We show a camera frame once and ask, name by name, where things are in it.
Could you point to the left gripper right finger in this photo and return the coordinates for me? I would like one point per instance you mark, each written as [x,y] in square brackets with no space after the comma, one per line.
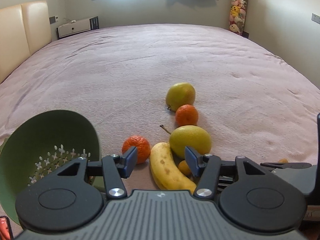
[214,174]

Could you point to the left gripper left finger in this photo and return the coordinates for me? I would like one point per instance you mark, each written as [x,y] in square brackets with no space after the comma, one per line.
[113,168]

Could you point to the small kumquat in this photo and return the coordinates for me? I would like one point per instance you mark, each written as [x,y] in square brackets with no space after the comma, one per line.
[184,168]
[284,160]

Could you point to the yellow-green pear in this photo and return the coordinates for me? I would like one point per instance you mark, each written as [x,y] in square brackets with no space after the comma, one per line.
[180,94]
[189,136]

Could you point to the orange mandarin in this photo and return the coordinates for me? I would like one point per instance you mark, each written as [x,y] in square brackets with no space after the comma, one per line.
[186,115]
[142,145]

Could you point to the yellow banana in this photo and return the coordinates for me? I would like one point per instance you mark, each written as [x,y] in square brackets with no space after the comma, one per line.
[164,171]

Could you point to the green colander bowl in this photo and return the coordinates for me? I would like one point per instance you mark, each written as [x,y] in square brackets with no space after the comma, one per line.
[38,147]

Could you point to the pink bed blanket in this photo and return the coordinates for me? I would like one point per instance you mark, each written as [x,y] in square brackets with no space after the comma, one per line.
[249,100]

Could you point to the red phone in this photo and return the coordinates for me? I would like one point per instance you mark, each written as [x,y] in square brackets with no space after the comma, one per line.
[5,229]

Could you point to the white bedside cabinet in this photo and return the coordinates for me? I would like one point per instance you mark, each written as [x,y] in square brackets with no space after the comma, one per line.
[77,26]

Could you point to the plush toy hanging rack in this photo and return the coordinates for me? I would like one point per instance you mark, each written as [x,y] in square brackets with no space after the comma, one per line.
[237,16]

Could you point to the cream leather headboard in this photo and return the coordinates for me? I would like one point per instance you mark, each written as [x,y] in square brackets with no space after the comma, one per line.
[25,29]

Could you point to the white wall socket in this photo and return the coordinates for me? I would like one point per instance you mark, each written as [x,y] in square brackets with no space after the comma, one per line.
[315,18]

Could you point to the wall switch panel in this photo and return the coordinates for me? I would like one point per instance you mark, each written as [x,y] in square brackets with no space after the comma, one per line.
[53,19]

